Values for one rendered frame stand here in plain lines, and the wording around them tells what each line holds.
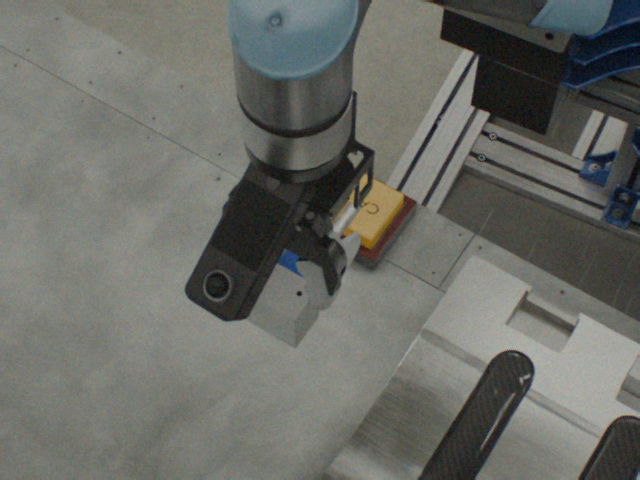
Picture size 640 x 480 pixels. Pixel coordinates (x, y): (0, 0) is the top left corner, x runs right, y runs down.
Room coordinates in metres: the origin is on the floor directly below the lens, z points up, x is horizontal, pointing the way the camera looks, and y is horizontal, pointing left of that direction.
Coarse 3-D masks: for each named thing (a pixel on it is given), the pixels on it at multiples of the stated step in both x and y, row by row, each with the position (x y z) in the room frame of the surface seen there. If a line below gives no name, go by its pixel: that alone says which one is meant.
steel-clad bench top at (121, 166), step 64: (0, 0) 0.90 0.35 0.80; (0, 64) 0.82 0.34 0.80; (64, 64) 0.82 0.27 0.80; (128, 64) 0.82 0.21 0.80; (0, 128) 0.73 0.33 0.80; (64, 128) 0.74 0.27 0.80; (128, 128) 0.74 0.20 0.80; (192, 128) 0.74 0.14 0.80; (0, 192) 0.66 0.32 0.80; (64, 192) 0.66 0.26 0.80; (128, 192) 0.66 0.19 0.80; (192, 192) 0.66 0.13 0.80; (0, 256) 0.59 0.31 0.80; (64, 256) 0.59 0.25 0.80; (128, 256) 0.59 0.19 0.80; (192, 256) 0.59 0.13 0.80; (448, 256) 0.59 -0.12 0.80; (512, 256) 0.59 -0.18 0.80; (0, 320) 0.52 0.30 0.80; (64, 320) 0.52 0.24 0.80; (128, 320) 0.52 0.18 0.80; (192, 320) 0.52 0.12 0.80; (320, 320) 0.52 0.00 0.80; (384, 320) 0.52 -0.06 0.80; (0, 384) 0.45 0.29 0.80; (64, 384) 0.46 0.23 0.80; (128, 384) 0.46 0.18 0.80; (192, 384) 0.46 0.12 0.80; (256, 384) 0.46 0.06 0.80; (320, 384) 0.46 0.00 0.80; (384, 384) 0.46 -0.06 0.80; (0, 448) 0.39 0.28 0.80; (64, 448) 0.39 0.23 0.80; (128, 448) 0.40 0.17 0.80; (192, 448) 0.40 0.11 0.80; (256, 448) 0.40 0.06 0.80; (320, 448) 0.40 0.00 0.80
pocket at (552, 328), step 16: (528, 304) 0.51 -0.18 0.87; (544, 304) 0.50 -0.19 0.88; (512, 320) 0.49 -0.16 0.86; (528, 320) 0.49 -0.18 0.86; (544, 320) 0.49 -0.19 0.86; (560, 320) 0.49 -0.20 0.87; (576, 320) 0.49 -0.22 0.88; (528, 336) 0.48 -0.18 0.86; (544, 336) 0.48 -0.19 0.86; (560, 336) 0.48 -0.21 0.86; (560, 352) 0.46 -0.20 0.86
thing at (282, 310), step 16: (352, 208) 0.56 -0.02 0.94; (336, 224) 0.54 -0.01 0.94; (288, 256) 0.51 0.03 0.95; (272, 272) 0.49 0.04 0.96; (288, 272) 0.49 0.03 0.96; (272, 288) 0.47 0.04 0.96; (288, 288) 0.47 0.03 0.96; (304, 288) 0.47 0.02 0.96; (256, 304) 0.46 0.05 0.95; (272, 304) 0.46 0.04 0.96; (288, 304) 0.46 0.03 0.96; (304, 304) 0.46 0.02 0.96; (256, 320) 0.46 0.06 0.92; (272, 320) 0.45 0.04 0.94; (288, 320) 0.45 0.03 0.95; (304, 320) 0.46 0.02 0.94; (288, 336) 0.45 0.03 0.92; (304, 336) 0.45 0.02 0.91
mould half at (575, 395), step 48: (480, 288) 0.51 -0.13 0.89; (528, 288) 0.51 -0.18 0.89; (432, 336) 0.46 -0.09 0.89; (480, 336) 0.46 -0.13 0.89; (576, 336) 0.47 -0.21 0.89; (624, 336) 0.47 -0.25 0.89; (432, 384) 0.42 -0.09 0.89; (576, 384) 0.42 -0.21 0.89; (384, 432) 0.38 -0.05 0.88; (432, 432) 0.38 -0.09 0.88; (528, 432) 0.38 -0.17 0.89; (576, 432) 0.38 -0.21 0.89
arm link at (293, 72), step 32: (256, 0) 0.48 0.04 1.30; (288, 0) 0.48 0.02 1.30; (320, 0) 0.48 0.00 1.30; (352, 0) 0.49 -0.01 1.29; (256, 32) 0.46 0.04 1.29; (288, 32) 0.46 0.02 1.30; (320, 32) 0.46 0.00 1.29; (352, 32) 0.48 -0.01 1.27; (256, 64) 0.46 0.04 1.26; (288, 64) 0.46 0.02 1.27; (320, 64) 0.46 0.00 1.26; (352, 64) 0.49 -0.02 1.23; (256, 96) 0.46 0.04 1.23; (288, 96) 0.46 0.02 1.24; (320, 96) 0.46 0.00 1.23; (288, 128) 0.46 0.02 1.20; (320, 128) 0.46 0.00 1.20
